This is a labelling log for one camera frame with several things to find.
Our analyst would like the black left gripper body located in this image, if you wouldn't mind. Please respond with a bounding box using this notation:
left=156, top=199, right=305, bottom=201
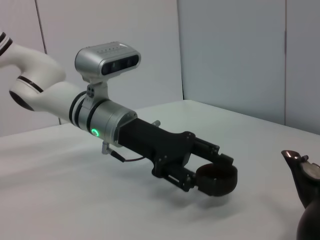
left=117, top=117, right=197, bottom=179

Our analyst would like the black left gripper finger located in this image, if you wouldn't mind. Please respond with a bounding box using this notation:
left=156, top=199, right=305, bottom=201
left=161, top=166, right=200, bottom=194
left=191, top=137, right=235, bottom=166

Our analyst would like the small black teacup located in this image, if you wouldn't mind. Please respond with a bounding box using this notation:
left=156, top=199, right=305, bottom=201
left=195, top=163, right=238, bottom=197

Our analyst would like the black round teapot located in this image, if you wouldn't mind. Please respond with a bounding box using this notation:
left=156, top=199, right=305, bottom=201
left=281, top=149, right=320, bottom=240

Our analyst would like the left gripper connector cable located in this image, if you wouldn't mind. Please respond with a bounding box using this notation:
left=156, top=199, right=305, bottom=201
left=101, top=141, right=146, bottom=165

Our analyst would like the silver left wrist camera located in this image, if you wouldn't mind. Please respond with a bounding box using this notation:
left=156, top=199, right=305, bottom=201
left=74, top=42, right=142, bottom=110

